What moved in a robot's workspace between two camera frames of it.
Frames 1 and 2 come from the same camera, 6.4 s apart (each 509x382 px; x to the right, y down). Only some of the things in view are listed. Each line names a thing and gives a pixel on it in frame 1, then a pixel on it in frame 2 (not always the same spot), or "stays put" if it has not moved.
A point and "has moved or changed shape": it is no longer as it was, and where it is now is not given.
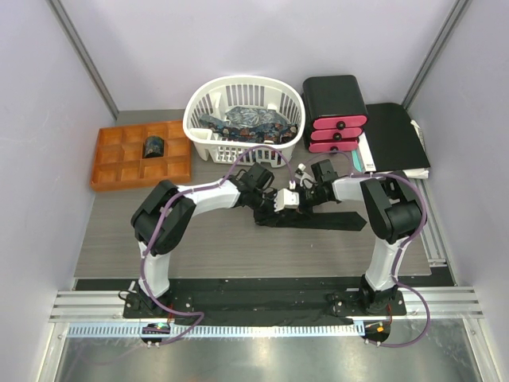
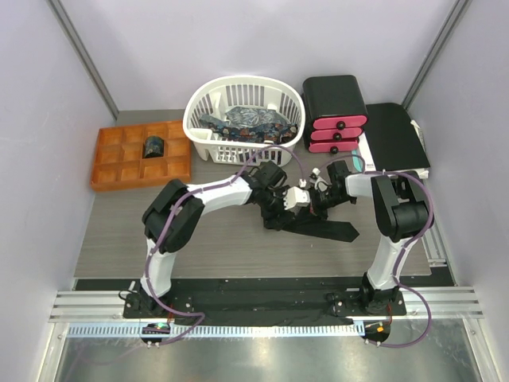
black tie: x=324 y=220 has moved or changed shape
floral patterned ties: x=241 y=123 stays put
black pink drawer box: x=333 y=113 stays put
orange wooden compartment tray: x=119 y=161 stays put
